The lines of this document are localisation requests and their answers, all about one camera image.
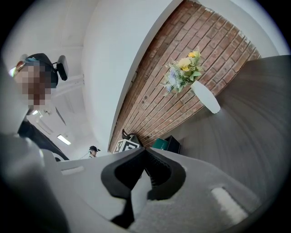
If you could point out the green packet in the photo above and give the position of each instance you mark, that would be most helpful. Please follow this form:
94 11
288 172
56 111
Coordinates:
160 143

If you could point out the white vase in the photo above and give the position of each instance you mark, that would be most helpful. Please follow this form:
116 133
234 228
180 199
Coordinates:
205 97

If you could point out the yellow and blue flower bouquet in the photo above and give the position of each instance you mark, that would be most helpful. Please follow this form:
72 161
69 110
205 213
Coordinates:
184 70

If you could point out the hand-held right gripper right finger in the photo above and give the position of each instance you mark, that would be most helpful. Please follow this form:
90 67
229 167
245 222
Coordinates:
175 179

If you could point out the person's head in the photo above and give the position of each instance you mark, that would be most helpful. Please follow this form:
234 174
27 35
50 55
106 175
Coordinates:
34 86

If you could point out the black head-mounted camera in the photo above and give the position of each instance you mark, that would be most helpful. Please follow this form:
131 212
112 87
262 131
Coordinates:
62 68

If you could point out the black container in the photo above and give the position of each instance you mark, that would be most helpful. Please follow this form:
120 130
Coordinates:
174 143

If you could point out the long ceiling light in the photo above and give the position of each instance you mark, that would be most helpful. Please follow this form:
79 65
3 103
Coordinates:
64 139

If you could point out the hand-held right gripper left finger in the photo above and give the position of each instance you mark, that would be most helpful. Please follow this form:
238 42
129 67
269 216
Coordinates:
106 177

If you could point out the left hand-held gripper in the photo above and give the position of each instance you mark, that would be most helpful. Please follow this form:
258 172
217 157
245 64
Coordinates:
127 146

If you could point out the small ceiling light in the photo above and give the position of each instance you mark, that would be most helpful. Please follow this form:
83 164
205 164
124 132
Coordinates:
35 112

